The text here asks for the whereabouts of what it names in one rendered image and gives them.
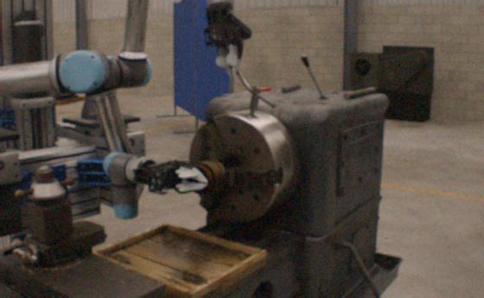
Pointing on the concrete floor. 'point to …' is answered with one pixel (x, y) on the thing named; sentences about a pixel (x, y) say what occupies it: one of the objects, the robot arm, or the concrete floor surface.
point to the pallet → (67, 98)
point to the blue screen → (195, 60)
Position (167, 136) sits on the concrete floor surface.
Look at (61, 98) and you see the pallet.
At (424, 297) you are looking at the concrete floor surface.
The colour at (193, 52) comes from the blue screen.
